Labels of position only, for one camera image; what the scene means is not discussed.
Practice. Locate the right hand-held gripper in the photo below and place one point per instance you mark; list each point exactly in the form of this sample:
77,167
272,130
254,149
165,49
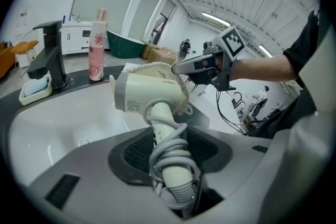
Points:
232,40

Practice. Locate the person's torso in dark clothing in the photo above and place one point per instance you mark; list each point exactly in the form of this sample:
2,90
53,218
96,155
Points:
302,102

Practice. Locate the pale blue soap bar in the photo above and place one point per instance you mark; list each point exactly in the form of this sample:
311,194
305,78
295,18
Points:
34,86

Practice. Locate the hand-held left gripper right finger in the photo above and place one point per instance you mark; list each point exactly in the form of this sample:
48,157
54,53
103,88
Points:
236,160

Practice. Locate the long ceiling light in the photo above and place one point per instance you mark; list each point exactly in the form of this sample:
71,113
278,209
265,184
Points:
215,18
264,50

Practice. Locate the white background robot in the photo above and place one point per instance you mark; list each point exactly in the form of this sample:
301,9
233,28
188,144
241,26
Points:
258,102

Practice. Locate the white sink basin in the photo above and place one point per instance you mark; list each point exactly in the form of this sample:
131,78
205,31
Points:
65,118

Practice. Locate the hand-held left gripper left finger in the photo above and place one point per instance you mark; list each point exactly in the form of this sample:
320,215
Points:
86,165

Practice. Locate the person's right forearm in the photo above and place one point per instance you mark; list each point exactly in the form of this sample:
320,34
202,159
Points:
265,66

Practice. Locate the wall poster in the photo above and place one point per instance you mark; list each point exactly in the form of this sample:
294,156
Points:
23,18

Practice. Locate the orange seat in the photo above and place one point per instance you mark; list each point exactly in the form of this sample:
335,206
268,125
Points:
5,59

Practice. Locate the cream white hair dryer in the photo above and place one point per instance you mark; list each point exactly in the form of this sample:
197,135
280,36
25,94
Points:
136,91

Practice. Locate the cardboard box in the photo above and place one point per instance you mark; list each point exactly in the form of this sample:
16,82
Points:
160,53

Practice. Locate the cream soap dish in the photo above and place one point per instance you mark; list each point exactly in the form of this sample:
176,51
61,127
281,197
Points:
29,98

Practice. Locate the black faucet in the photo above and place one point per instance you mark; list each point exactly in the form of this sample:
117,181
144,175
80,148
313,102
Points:
52,55

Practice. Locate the white cabinet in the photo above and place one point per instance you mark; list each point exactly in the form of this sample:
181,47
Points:
74,38

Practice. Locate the green bathtub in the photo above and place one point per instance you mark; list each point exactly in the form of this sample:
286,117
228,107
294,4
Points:
126,46

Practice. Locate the pink floral spray bottle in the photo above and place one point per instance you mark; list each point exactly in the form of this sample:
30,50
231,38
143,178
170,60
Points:
96,47

